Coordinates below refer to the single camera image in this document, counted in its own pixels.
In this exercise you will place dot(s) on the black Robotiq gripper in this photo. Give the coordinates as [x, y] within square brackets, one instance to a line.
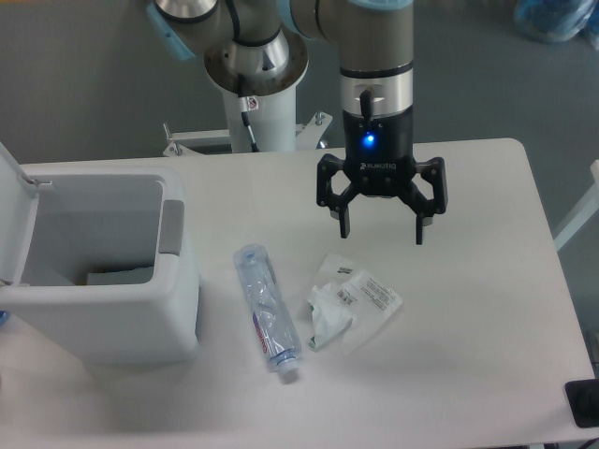
[377, 149]

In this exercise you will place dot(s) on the white plastic wrapper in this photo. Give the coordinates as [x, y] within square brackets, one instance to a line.
[348, 303]

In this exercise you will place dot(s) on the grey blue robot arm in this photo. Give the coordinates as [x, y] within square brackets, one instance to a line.
[374, 40]

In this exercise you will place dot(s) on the white open trash can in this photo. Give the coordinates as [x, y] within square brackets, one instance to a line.
[98, 260]

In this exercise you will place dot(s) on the crushed clear plastic bottle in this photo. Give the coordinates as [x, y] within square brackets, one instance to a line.
[278, 338]

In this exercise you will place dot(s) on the blue plastic bag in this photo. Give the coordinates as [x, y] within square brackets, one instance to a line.
[552, 22]

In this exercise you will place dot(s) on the black device at table edge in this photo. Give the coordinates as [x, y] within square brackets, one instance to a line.
[582, 396]

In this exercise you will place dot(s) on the white pedestal foot frame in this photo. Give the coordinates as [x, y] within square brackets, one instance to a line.
[308, 136]

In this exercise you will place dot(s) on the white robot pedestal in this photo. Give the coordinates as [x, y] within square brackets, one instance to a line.
[259, 117]

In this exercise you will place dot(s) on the white frame leg right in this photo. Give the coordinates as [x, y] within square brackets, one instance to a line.
[580, 213]

